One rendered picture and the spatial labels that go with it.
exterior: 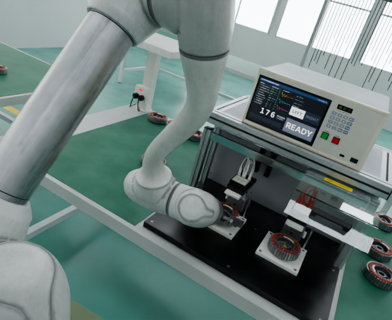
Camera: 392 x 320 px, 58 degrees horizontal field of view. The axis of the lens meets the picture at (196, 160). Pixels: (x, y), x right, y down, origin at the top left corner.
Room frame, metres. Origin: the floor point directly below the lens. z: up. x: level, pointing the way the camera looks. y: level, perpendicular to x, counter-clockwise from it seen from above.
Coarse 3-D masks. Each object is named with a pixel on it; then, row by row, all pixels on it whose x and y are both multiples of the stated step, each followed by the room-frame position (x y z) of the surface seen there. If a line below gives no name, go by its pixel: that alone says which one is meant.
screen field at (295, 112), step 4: (292, 108) 1.19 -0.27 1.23; (296, 108) 1.19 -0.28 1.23; (292, 112) 1.19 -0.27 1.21; (296, 112) 1.19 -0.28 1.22; (300, 112) 1.18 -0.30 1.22; (304, 112) 1.18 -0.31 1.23; (308, 112) 1.17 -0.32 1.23; (296, 116) 1.18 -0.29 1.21; (300, 116) 1.18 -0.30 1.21; (304, 116) 1.17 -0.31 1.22; (308, 116) 1.17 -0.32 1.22; (312, 116) 1.17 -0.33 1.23; (316, 116) 1.16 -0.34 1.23; (304, 120) 1.17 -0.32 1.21; (308, 120) 1.17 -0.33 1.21; (312, 120) 1.16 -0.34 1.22; (316, 120) 1.16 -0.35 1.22; (316, 124) 1.16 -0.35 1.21
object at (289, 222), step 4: (288, 216) 1.06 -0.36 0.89; (288, 220) 1.05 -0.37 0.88; (292, 220) 1.06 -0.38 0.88; (296, 220) 1.05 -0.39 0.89; (288, 224) 1.04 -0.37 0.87; (292, 224) 1.04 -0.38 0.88; (296, 224) 1.04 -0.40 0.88; (300, 224) 1.05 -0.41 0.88; (304, 224) 1.04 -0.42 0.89; (296, 228) 1.03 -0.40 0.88; (300, 228) 1.03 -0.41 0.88
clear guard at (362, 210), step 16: (304, 176) 1.04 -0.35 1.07; (320, 176) 1.08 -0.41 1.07; (304, 192) 0.92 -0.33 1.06; (320, 192) 0.95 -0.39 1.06; (336, 192) 0.99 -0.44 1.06; (352, 192) 1.02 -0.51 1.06; (368, 192) 1.05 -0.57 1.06; (288, 208) 0.89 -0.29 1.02; (304, 208) 0.89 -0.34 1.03; (320, 208) 0.89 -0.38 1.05; (336, 208) 0.88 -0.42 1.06; (352, 208) 0.91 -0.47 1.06; (368, 208) 0.94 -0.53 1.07; (320, 224) 0.85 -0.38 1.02; (352, 224) 0.85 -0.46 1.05; (368, 224) 0.85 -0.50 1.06; (352, 240) 0.82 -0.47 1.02; (368, 240) 0.82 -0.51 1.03
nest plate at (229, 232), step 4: (240, 216) 1.15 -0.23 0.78; (244, 220) 1.13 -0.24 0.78; (216, 224) 1.05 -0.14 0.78; (212, 228) 1.03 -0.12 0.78; (216, 228) 1.03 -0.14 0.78; (220, 228) 1.04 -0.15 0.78; (224, 228) 1.04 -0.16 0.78; (228, 228) 1.05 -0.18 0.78; (232, 228) 1.06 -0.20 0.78; (236, 228) 1.06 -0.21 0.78; (220, 232) 1.02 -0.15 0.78; (224, 232) 1.02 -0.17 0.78; (228, 232) 1.02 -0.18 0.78; (232, 232) 1.03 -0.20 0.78; (236, 232) 1.04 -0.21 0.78; (228, 236) 1.01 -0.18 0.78; (232, 236) 1.01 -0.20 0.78
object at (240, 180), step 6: (240, 174) 1.27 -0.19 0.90; (234, 180) 1.15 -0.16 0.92; (240, 180) 1.17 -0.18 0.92; (246, 180) 1.18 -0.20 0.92; (252, 180) 1.24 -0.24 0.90; (228, 186) 1.15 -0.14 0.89; (234, 186) 1.14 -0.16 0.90; (240, 186) 1.14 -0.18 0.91; (246, 186) 1.14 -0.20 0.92; (228, 192) 1.13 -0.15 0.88; (234, 192) 1.14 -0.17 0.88; (240, 192) 1.13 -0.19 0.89; (246, 192) 1.22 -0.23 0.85
